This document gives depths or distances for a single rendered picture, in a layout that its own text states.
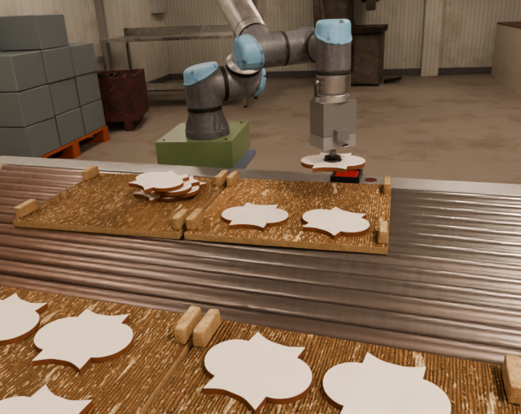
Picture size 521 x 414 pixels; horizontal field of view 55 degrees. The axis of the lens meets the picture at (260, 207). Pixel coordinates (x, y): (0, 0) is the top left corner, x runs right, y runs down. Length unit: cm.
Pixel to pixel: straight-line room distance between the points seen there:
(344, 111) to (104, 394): 75
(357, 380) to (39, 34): 475
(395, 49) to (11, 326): 950
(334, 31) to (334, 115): 17
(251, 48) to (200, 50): 940
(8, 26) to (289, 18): 597
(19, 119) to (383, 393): 446
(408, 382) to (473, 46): 965
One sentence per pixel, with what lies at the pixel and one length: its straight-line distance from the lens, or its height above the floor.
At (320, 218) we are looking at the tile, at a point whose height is 95.
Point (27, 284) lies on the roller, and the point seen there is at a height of 92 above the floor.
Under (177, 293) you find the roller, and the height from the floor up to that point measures 91.
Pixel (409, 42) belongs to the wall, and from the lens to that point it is 1002.
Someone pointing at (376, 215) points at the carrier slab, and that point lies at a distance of 110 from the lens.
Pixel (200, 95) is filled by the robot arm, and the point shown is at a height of 110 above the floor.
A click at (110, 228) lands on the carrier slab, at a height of 93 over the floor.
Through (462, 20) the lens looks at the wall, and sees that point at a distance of 1010.
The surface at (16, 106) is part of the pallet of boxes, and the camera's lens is 484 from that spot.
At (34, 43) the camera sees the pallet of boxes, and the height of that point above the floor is 112.
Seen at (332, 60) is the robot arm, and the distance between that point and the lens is 110.
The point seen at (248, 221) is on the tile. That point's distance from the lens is 105.
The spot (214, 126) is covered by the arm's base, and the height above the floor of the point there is 100.
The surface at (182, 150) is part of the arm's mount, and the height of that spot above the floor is 93.
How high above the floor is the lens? 137
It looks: 22 degrees down
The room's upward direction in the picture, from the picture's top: 3 degrees counter-clockwise
